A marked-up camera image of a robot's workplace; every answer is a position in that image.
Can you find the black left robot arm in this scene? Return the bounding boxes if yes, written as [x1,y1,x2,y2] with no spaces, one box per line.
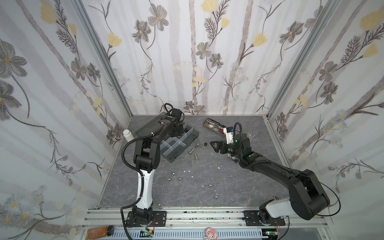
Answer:
[121,103,184,226]

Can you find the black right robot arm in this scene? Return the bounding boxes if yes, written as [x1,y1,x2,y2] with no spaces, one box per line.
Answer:
[210,122,331,226]

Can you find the green compartment organizer box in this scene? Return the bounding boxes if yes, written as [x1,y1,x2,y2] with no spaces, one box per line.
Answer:
[135,112,199,163]

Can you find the white plastic bottle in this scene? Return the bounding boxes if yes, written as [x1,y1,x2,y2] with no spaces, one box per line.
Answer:
[123,129,135,143]

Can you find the pink figurine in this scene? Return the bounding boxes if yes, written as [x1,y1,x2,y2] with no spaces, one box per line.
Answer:
[204,228,218,240]

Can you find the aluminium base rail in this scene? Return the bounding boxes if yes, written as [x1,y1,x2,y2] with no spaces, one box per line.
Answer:
[80,206,331,240]

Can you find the orange object on rail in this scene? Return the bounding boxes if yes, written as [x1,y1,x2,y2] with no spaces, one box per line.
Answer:
[86,225,115,240]

